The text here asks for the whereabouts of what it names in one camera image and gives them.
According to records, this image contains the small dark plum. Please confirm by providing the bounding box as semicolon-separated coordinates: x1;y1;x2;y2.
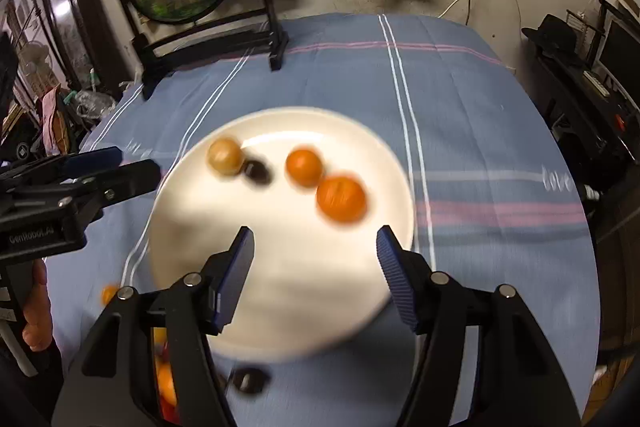
242;159;273;186
235;369;266;393

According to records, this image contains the tan round fruit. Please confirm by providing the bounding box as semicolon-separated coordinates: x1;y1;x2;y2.
206;138;246;178

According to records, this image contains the large mandarin orange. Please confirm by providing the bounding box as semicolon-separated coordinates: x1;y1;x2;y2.
316;174;370;224

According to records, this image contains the person's left hand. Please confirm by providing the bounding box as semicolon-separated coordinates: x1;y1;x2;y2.
22;259;54;353

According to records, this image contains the black hat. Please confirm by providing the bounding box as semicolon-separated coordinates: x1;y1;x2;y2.
521;14;586;62

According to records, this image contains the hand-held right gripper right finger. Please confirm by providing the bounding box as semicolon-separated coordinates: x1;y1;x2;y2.
376;225;583;427

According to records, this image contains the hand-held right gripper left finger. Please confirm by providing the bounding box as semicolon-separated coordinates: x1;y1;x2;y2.
52;226;256;427

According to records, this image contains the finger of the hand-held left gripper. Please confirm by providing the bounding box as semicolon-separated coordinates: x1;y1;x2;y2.
0;147;124;194
59;158;162;229

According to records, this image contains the black desk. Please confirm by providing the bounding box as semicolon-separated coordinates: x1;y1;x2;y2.
530;52;640;188

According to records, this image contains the clear plastic bag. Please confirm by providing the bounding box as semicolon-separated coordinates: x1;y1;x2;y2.
72;89;118;120

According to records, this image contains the black monitor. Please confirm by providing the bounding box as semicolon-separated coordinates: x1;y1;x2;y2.
597;17;640;108

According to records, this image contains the dark wooden cabinet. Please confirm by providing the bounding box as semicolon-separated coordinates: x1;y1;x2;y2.
37;0;136;88

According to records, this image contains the white round plate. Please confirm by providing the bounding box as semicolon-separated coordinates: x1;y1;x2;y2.
147;107;416;363

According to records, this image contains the blue striped blanket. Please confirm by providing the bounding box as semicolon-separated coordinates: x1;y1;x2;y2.
50;13;601;427

